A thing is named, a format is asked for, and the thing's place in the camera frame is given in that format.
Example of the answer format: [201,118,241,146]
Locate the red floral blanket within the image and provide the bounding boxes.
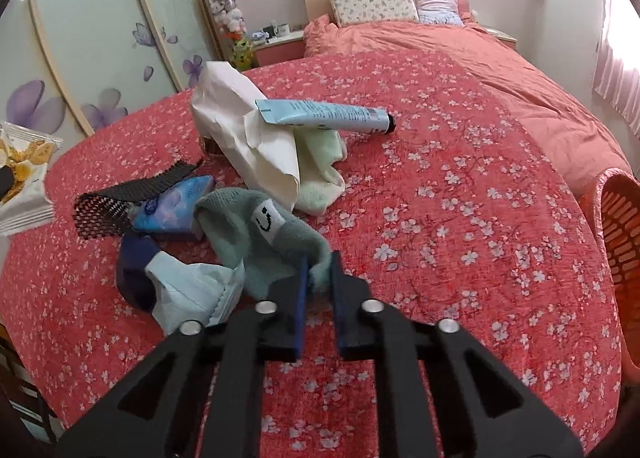
[0,48,623,458]

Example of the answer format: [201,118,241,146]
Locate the wardrobe with purple flowers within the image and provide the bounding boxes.
[0,0,223,189]

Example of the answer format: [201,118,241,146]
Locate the pink nightstand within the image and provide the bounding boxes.
[252,32,307,69]

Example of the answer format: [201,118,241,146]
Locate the dark blue cloth item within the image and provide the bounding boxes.
[116,233,166,313]

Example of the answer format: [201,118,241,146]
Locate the blue tissue packet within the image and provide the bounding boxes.
[131,175,216,241]

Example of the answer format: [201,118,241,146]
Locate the pink curtain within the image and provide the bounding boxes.
[592,0,640,139]

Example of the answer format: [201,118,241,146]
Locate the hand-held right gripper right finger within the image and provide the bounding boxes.
[330,250,586,458]

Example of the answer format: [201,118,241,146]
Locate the black mesh net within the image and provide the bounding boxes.
[74,160,205,240]

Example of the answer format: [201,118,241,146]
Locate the dark wooden furniture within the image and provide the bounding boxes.
[0,328,61,439]

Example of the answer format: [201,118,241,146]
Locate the white nightstand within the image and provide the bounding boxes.
[480,25,518,51]

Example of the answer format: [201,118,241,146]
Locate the pink striped pillow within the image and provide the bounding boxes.
[411,0,463,26]

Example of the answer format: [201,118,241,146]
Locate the white biscuit snack packet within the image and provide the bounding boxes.
[0,122,63,237]

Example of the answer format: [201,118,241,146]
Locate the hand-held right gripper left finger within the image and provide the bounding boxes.
[52,253,308,458]

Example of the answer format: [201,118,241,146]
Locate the light blue tube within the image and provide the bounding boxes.
[255,98,397,135]

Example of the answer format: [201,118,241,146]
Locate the floral white pillow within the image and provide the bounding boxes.
[328,0,420,28]

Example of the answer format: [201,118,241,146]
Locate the green sock with smiley face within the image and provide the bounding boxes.
[194,188,333,299]

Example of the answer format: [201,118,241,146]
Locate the pink duvet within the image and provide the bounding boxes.
[302,14,633,199]

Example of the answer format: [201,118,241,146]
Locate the white paper bag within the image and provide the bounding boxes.
[190,60,302,213]

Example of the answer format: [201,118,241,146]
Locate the orange plastic basket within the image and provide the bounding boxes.
[577,168,640,389]

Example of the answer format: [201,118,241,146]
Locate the light blue face mask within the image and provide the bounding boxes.
[145,253,246,337]

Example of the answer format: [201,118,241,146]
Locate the clear tube of plush toys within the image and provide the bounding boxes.
[206,0,251,71]

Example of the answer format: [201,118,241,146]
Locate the yellow green plush toy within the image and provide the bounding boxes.
[231,35,256,71]

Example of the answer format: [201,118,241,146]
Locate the light green cloth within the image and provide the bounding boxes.
[292,127,348,216]

